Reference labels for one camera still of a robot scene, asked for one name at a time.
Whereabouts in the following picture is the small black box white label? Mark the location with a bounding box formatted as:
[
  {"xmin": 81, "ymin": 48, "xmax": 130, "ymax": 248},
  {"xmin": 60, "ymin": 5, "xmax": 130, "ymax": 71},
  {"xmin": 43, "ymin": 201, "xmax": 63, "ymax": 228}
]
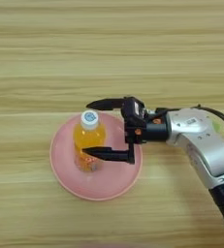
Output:
[{"xmin": 120, "ymin": 96, "xmax": 147, "ymax": 122}]

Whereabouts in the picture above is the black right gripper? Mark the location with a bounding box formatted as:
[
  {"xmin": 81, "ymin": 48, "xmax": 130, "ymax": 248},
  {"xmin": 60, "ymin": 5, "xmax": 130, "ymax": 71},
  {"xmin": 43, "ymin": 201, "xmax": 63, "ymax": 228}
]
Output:
[{"xmin": 81, "ymin": 97, "xmax": 172, "ymax": 166}]

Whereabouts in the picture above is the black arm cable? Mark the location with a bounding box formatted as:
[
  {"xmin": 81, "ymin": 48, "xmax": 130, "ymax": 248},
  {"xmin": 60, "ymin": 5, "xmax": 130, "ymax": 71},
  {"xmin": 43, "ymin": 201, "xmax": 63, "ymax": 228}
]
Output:
[{"xmin": 155, "ymin": 104, "xmax": 224, "ymax": 150}]

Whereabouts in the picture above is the orange juice bottle white cap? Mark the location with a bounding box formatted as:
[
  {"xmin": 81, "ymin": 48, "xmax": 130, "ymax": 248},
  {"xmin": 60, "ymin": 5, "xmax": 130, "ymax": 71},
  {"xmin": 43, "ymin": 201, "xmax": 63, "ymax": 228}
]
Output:
[{"xmin": 72, "ymin": 109, "xmax": 108, "ymax": 173}]

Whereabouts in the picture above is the pink round plate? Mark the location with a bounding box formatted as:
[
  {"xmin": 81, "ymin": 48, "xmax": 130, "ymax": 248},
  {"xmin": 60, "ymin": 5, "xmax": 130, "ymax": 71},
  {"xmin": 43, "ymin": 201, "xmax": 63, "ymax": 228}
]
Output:
[{"xmin": 48, "ymin": 111, "xmax": 144, "ymax": 202}]

